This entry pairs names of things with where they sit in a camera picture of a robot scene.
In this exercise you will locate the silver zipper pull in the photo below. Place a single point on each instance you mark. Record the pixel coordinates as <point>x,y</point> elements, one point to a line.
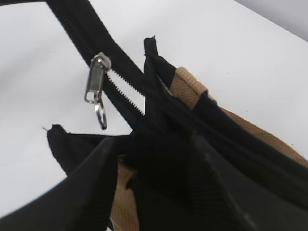
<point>99,67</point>

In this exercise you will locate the black tote bag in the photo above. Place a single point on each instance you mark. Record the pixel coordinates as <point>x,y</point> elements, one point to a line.
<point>162,184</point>

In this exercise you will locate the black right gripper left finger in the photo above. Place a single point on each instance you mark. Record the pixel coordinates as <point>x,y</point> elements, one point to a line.
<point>81,202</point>

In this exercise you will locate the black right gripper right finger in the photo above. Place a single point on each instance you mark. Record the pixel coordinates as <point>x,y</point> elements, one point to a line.
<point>238,191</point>

